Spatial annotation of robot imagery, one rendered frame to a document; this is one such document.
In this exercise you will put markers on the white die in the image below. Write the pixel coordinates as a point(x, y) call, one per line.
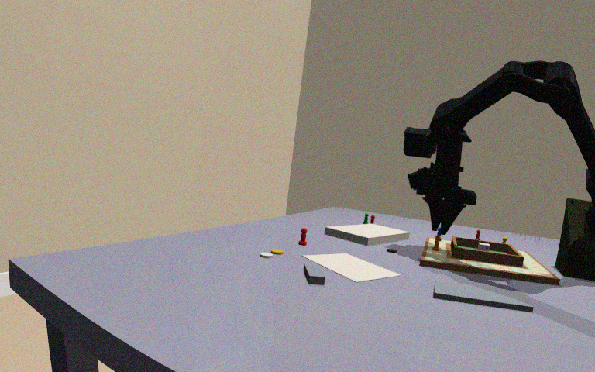
point(483, 247)

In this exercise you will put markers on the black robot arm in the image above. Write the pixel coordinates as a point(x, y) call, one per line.
point(560, 90)

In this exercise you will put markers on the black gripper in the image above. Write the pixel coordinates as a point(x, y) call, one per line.
point(446, 210)

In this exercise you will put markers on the cream flat sheet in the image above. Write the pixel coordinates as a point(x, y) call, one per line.
point(351, 267)

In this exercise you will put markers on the orange game pawn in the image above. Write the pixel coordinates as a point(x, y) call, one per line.
point(436, 246)

